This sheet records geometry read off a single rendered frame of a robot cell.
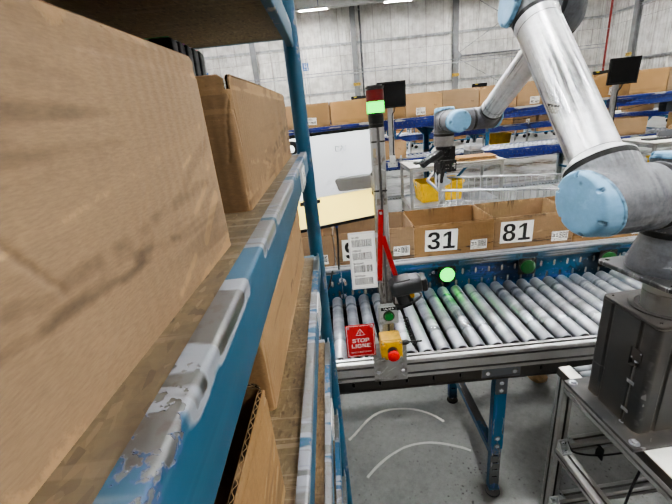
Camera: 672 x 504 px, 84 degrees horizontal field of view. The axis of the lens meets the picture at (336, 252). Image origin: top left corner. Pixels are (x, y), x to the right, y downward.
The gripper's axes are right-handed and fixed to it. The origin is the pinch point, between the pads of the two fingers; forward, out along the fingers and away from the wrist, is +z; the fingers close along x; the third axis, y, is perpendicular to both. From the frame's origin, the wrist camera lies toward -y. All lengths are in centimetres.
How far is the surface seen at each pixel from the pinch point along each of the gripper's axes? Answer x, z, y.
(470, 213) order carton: 19.1, 20.3, 27.6
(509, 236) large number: -10.7, 24.7, 32.6
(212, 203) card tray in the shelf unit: -149, -37, -77
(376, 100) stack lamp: -61, -42, -45
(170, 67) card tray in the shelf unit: -151, -43, -78
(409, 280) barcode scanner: -67, 12, -38
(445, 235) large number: -6.6, 21.5, 1.4
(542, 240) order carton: -13, 28, 49
